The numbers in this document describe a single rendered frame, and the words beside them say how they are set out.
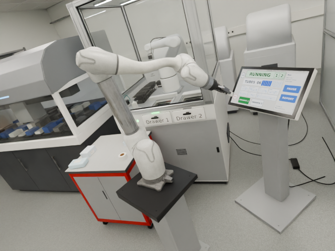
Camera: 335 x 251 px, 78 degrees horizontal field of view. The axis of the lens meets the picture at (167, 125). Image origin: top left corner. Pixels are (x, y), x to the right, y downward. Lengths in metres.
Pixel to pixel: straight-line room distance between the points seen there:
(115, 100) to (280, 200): 1.61
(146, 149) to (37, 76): 1.35
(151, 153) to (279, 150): 1.01
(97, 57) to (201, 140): 1.29
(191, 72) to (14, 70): 1.74
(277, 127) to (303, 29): 3.37
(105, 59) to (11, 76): 1.54
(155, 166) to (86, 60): 0.66
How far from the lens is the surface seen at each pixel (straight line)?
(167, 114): 1.92
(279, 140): 1.73
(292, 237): 2.01
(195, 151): 2.10
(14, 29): 6.33
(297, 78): 1.50
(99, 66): 1.05
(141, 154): 1.20
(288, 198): 2.19
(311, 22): 4.87
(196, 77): 1.23
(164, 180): 1.31
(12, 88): 2.49
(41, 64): 2.18
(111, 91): 1.24
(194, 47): 1.70
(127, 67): 1.09
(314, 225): 2.10
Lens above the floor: 1.65
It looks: 25 degrees down
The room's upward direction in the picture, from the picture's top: 17 degrees counter-clockwise
